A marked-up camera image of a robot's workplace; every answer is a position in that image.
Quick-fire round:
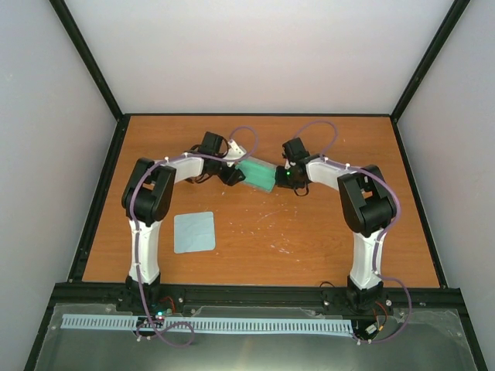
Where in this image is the grey glasses case green lining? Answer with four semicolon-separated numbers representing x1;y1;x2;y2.
237;157;276;192

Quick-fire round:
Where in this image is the light blue cleaning cloth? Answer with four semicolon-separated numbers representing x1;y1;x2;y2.
174;211;216;254

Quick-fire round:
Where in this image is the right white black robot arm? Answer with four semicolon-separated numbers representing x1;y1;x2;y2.
275;138;400;311

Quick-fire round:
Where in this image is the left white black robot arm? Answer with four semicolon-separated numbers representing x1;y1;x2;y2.
121;131;251;311

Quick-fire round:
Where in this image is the left controller board with leds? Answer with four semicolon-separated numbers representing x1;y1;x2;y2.
151;296;176;321

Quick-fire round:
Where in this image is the clear acrylic cover plate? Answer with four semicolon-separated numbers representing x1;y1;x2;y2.
35;305;476;370

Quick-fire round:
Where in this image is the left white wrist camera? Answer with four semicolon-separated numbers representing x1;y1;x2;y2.
224;139;248;168

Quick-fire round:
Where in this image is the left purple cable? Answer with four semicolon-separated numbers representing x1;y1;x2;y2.
131;126;259;346

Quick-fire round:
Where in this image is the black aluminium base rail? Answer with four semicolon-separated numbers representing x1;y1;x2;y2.
49;282;465;314

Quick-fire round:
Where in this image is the right controller board with wires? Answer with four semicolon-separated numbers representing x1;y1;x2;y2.
365;301;388;338

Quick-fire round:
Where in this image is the light blue slotted cable duct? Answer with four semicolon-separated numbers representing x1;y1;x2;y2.
60;314;353;337

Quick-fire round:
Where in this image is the left black frame post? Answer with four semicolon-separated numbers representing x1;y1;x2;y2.
49;0;124;122

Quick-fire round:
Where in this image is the black frame post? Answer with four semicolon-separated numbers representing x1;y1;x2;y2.
49;0;124;122
390;0;470;124

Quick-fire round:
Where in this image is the right black frame post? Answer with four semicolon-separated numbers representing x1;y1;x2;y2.
390;0;470;124

